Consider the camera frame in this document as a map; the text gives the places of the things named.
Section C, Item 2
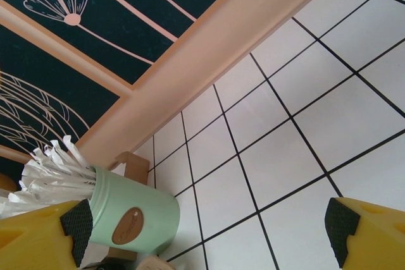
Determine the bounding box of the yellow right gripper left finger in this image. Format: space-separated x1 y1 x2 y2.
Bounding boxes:
0 199 95 270

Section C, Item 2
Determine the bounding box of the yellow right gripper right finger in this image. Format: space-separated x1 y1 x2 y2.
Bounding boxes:
325 197 405 270

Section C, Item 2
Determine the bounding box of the mint green straw canister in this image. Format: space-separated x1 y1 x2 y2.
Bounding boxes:
87 165 180 255

